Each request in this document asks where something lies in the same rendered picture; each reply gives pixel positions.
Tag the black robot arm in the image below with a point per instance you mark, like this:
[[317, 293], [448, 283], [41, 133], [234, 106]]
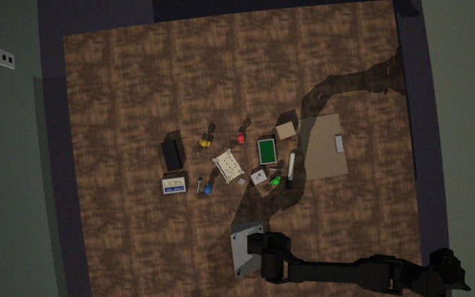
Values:
[[373, 273]]

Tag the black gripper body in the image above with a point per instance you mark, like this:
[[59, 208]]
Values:
[[436, 256]]

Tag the cream inspection card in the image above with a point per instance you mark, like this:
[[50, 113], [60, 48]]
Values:
[[228, 165]]

